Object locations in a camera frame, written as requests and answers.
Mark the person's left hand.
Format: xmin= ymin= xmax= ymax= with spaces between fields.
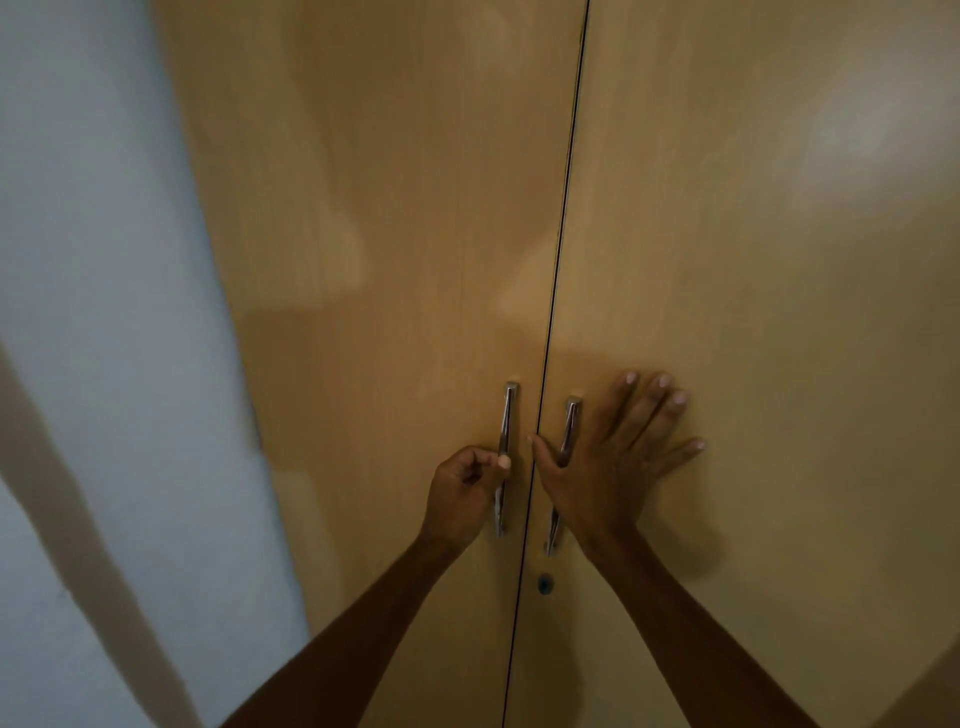
xmin=417 ymin=445 xmax=514 ymax=558

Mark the person's right hand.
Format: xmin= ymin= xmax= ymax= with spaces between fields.
xmin=527 ymin=369 xmax=708 ymax=561

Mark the silver metal door handle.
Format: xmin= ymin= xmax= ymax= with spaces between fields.
xmin=544 ymin=396 xmax=585 ymax=558
xmin=492 ymin=381 xmax=522 ymax=539

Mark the light wooden wardrobe door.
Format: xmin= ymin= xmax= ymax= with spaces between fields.
xmin=150 ymin=0 xmax=591 ymax=728
xmin=503 ymin=0 xmax=960 ymax=728

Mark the person's right forearm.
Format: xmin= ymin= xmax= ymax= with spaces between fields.
xmin=579 ymin=528 xmax=820 ymax=728

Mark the person's left forearm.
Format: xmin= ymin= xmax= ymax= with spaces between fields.
xmin=222 ymin=531 xmax=470 ymax=728

